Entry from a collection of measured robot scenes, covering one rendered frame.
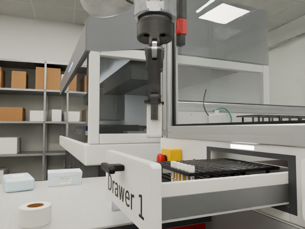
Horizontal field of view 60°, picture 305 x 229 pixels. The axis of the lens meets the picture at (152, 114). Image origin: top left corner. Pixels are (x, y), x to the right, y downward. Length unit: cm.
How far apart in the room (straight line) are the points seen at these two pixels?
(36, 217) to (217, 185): 41
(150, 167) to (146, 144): 101
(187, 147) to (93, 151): 59
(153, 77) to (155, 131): 11
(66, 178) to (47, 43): 397
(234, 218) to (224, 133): 21
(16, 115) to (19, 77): 56
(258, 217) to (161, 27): 46
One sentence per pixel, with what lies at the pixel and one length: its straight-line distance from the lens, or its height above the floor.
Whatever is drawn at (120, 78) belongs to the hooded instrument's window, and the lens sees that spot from 140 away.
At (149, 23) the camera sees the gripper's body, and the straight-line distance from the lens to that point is 54.
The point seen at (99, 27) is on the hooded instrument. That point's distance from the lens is 142.
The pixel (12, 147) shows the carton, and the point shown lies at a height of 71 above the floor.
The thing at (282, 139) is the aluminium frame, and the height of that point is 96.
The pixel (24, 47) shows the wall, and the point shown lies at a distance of 493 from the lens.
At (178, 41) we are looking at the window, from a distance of 102.
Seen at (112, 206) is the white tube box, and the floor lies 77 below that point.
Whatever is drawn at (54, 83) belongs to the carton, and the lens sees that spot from 431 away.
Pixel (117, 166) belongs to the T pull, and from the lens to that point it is 52.
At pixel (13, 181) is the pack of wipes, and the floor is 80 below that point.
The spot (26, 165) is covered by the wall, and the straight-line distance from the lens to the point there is 478.
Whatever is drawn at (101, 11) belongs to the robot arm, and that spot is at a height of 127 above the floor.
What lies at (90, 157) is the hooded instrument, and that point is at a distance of 133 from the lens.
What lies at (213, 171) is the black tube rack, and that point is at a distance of 53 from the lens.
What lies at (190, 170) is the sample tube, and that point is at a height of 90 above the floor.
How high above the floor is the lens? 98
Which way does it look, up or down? 3 degrees up
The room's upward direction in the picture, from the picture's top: straight up
